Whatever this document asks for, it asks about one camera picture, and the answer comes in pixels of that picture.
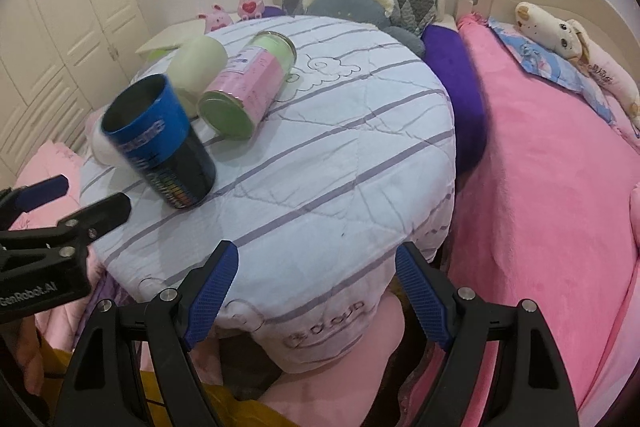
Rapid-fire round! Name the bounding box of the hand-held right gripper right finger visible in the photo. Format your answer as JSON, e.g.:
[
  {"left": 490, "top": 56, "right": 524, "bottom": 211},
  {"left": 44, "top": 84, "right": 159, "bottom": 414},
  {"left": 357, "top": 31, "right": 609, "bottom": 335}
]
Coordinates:
[{"left": 395, "top": 242, "right": 581, "bottom": 427}]

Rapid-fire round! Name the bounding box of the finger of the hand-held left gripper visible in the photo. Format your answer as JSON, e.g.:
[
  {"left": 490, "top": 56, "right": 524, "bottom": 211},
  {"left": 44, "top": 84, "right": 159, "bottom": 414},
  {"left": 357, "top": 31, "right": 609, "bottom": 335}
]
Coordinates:
[
  {"left": 0, "top": 174, "right": 69, "bottom": 228},
  {"left": 0, "top": 193, "right": 132, "bottom": 275}
]

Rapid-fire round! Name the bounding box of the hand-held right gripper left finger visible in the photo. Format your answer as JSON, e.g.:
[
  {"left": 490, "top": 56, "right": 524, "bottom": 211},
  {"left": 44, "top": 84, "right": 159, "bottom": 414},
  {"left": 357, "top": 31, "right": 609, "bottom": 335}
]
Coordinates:
[{"left": 57, "top": 239, "right": 240, "bottom": 427}]

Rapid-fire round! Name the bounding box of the blue and black cup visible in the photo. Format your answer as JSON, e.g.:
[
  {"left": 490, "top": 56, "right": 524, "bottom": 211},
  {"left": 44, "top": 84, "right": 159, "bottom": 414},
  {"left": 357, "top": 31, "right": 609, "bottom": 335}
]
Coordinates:
[{"left": 100, "top": 73, "right": 217, "bottom": 211}]

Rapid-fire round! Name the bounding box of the pale green cup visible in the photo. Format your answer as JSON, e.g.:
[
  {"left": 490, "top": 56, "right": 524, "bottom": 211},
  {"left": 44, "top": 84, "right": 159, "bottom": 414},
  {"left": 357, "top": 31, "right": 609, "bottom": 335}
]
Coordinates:
[{"left": 167, "top": 37, "right": 228, "bottom": 105}]

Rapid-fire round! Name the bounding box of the pink and green cup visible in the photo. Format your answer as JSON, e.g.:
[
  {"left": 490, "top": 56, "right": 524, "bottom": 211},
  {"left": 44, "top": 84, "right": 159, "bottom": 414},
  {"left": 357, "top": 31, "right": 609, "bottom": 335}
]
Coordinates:
[{"left": 196, "top": 31, "right": 297, "bottom": 142}]

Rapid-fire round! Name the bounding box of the pink embroidered pillow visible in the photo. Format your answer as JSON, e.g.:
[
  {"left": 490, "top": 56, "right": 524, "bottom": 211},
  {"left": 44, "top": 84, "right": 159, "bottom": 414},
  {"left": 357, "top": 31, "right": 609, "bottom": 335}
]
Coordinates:
[{"left": 12, "top": 142, "right": 93, "bottom": 233}]

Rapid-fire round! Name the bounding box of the yellow cloth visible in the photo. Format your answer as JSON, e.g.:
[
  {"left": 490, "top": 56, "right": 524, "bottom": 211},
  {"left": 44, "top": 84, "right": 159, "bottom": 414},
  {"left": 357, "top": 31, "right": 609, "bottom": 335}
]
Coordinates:
[{"left": 40, "top": 347, "right": 296, "bottom": 427}]

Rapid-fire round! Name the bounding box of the pink fleece blanket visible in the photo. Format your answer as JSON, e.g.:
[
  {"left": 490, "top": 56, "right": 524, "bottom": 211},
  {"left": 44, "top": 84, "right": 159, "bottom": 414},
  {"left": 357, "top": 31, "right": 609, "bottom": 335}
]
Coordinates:
[{"left": 445, "top": 14, "right": 640, "bottom": 413}]

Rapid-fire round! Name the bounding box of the cream wardrobe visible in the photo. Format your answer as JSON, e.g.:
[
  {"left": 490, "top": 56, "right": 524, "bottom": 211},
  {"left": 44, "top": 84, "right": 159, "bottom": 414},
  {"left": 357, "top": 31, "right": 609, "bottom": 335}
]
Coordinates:
[{"left": 0, "top": 0, "right": 151, "bottom": 178}]

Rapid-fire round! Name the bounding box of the white striped quilt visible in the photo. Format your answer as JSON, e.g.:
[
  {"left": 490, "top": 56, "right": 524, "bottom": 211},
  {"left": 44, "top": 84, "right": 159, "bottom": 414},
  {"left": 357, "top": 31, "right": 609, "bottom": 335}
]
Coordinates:
[{"left": 80, "top": 14, "right": 457, "bottom": 375}]

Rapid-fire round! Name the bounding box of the purple blanket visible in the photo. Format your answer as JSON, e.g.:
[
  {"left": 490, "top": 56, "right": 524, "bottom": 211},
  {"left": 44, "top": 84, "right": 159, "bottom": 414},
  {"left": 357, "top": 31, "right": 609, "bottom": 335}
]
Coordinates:
[{"left": 420, "top": 21, "right": 493, "bottom": 175}]

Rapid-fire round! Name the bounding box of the pink plush toy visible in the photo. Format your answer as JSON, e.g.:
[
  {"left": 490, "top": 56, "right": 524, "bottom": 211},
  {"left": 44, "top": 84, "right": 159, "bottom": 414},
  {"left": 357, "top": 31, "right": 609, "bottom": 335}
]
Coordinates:
[
  {"left": 197, "top": 4, "right": 232, "bottom": 32},
  {"left": 232, "top": 0, "right": 266, "bottom": 20}
]

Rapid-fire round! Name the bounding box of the blue printed pillow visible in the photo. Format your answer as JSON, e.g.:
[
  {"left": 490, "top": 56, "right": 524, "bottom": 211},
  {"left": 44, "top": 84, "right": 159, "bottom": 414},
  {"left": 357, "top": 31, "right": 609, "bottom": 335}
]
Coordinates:
[{"left": 487, "top": 17, "right": 618, "bottom": 125}]

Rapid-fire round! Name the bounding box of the white plush dog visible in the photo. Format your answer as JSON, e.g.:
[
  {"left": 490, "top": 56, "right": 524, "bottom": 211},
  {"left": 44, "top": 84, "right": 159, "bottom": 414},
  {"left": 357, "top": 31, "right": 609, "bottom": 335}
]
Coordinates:
[{"left": 515, "top": 1, "right": 640, "bottom": 130}]

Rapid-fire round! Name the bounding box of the grey plush toy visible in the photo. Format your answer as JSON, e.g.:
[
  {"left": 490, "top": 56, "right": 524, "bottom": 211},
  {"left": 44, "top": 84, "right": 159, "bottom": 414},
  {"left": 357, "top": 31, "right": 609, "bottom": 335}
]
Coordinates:
[{"left": 302, "top": 0, "right": 426, "bottom": 55}]

